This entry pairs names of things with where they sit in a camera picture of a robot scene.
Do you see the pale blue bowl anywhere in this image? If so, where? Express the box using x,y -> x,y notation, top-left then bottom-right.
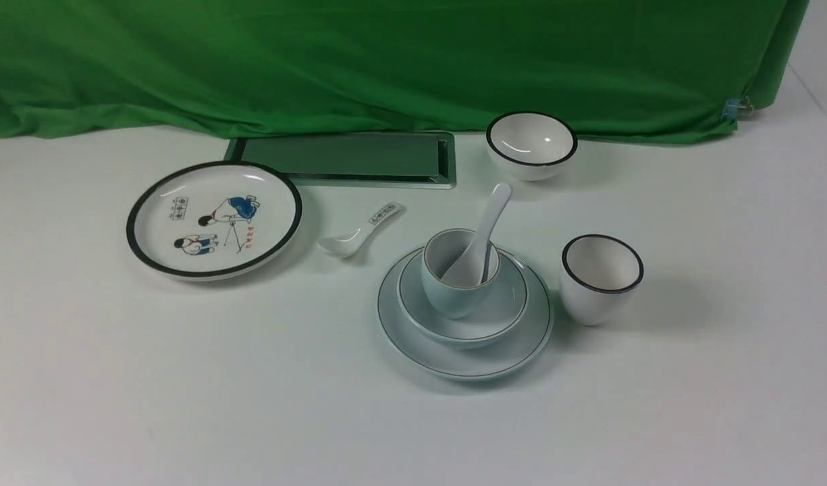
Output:
396,248 -> 529,350

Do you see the plain white ceramic spoon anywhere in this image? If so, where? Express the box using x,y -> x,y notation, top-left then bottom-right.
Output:
442,182 -> 512,288

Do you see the pale blue cup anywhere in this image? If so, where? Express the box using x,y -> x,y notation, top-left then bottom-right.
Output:
420,228 -> 502,318

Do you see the blue binder clip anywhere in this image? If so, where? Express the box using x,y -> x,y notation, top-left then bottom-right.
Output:
720,96 -> 755,122

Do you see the white cup black rim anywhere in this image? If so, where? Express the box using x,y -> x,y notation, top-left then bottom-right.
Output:
559,234 -> 645,326

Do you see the green cloth backdrop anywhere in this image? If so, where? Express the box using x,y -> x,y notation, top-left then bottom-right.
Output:
0,1 -> 808,144

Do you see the white bowl black rim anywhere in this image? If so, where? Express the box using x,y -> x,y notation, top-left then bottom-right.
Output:
486,111 -> 578,182

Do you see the pale blue plate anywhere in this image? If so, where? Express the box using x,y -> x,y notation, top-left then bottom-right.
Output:
376,247 -> 554,381

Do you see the white spoon with label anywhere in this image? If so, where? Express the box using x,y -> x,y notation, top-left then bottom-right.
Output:
316,202 -> 405,259

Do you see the illustrated plate black rim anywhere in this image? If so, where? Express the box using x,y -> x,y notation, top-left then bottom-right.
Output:
124,162 -> 303,281

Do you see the metal table cable hatch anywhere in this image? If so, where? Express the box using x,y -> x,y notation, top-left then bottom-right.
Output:
223,132 -> 456,190

